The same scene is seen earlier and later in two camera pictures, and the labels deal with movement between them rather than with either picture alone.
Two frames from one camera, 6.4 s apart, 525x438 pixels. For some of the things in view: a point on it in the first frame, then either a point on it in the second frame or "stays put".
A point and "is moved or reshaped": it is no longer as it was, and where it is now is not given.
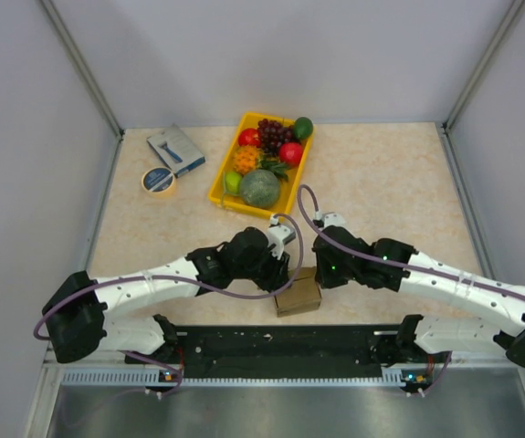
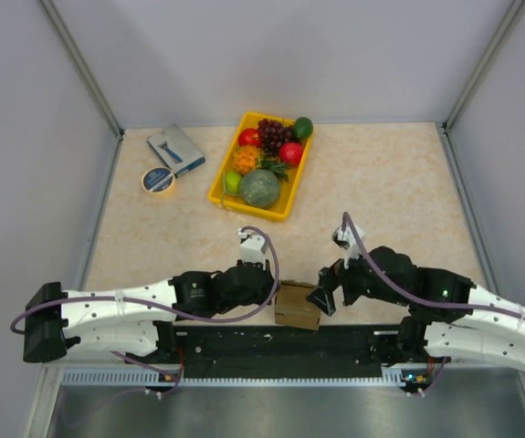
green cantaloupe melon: [260, 188] stays put
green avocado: [302, 128] stays put
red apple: [291, 152] stays put
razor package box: [176, 150] stays put
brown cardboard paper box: [302, 296] is moved or reshaped
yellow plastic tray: [219, 196] stays put
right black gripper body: [330, 276] → [353, 280]
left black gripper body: [269, 271] → [259, 297]
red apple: [249, 137] stays put
